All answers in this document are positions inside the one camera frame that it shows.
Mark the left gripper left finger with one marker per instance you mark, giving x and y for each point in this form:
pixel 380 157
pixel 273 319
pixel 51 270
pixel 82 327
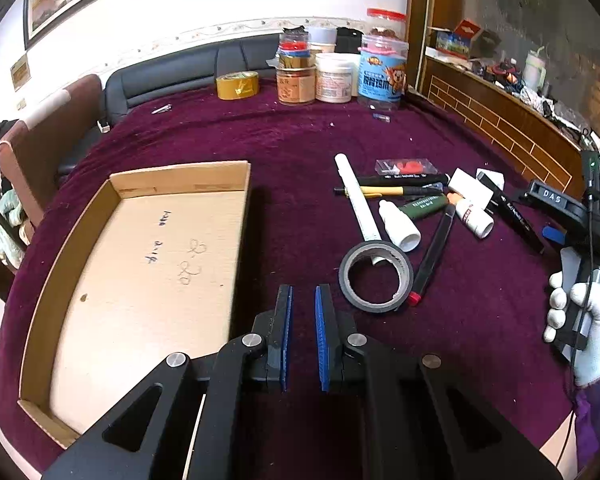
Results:
pixel 279 337

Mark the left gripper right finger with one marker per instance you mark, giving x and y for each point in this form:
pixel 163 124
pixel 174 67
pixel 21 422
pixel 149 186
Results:
pixel 332 330

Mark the long black box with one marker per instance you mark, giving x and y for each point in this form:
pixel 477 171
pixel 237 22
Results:
pixel 506 209

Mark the black marker red cap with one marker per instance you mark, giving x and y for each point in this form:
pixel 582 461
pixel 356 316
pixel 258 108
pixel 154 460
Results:
pixel 429 263

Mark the black tape roll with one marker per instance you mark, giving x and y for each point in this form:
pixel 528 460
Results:
pixel 376 277

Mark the small white bottle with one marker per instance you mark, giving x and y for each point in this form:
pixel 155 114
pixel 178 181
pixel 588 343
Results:
pixel 476 219

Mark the white squeeze bottle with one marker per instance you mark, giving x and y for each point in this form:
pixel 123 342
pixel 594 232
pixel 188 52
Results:
pixel 400 229

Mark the black yellow pen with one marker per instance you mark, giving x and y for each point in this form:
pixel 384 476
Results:
pixel 381 191

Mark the white plastic tube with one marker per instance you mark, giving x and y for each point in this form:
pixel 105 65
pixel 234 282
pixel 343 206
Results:
pixel 363 215

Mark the black marker white end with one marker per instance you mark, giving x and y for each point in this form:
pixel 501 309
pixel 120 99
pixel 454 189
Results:
pixel 405 180

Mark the right white gloved hand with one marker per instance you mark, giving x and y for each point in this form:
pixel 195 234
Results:
pixel 573 321

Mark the wooden sideboard counter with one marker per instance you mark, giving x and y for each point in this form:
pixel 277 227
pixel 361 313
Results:
pixel 532 144

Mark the white power adapter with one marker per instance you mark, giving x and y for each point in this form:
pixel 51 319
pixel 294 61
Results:
pixel 470 188

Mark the purple table cloth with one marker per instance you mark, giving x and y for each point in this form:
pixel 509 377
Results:
pixel 484 308

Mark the white cup on counter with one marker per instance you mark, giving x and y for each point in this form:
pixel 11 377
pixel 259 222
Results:
pixel 534 72

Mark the cardboard box tray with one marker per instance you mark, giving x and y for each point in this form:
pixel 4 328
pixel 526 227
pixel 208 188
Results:
pixel 148 269

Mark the clear bag red items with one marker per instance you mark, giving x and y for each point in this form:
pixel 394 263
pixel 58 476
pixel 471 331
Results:
pixel 404 167

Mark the small blue wrapper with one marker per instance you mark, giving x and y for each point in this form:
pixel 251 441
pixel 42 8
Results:
pixel 382 118

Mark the blue label clear jar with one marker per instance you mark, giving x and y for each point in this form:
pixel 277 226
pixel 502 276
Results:
pixel 382 72

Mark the orange label jar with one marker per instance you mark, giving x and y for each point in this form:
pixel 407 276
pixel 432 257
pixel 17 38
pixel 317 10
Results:
pixel 295 86

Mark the small metal clip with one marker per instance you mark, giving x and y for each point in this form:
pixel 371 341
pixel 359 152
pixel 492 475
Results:
pixel 161 110

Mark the yellow tape roll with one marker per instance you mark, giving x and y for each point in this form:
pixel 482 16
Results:
pixel 238 86

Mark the white label jar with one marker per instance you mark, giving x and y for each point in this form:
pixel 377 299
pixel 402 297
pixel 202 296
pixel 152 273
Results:
pixel 334 76

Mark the red lid clear jar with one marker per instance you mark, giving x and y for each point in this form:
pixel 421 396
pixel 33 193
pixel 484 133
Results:
pixel 386 23

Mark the black leather sofa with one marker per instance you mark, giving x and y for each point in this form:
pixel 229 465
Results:
pixel 188 69

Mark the stacked colourful tape rolls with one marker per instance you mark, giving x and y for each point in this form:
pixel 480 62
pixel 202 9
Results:
pixel 293 49

